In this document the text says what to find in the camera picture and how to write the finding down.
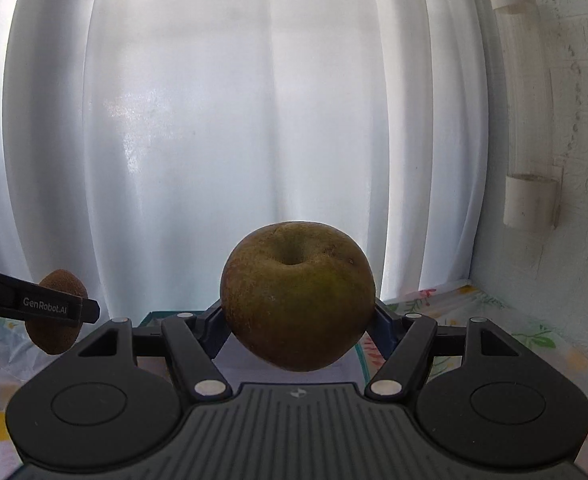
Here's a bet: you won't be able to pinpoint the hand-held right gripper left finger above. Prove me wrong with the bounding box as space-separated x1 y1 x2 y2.
78 300 233 402

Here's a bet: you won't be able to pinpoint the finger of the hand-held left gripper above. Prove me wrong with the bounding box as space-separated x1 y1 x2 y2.
0 261 100 324

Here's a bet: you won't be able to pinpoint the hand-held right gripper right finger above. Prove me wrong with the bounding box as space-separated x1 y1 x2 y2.
364 300 517 402

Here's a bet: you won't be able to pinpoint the brown kiwi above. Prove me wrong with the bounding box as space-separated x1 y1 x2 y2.
25 269 88 356

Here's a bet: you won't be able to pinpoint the teal cardboard box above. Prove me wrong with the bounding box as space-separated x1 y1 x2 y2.
134 310 371 387

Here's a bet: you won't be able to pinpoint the yellow red apple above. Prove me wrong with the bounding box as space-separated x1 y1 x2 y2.
221 221 377 373

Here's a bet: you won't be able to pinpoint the floral plastic tablecloth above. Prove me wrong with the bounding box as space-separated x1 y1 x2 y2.
0 282 588 480

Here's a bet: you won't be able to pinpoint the white curtain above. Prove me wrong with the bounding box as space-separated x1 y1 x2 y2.
0 0 490 321

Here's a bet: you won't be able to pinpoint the clear wall tube white caps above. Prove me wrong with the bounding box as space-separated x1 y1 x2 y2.
489 0 565 231

